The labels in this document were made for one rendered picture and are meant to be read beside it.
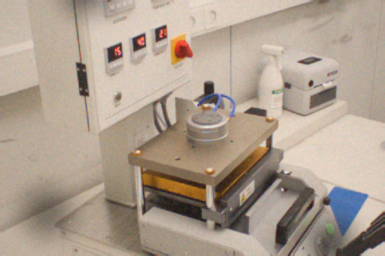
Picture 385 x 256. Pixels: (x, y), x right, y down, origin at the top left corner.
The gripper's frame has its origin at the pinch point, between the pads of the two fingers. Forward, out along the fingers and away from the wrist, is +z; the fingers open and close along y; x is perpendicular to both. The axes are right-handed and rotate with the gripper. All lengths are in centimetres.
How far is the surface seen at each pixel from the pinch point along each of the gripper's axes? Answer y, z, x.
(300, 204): 11.2, -6.3, -15.1
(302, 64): -83, 17, -39
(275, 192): 7.4, -1.6, -19.7
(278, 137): -57, 30, -28
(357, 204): -35.8, 15.0, 0.2
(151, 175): 21.7, 4.3, -38.7
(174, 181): 21.7, 1.3, -34.6
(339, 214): -28.7, 16.5, -2.1
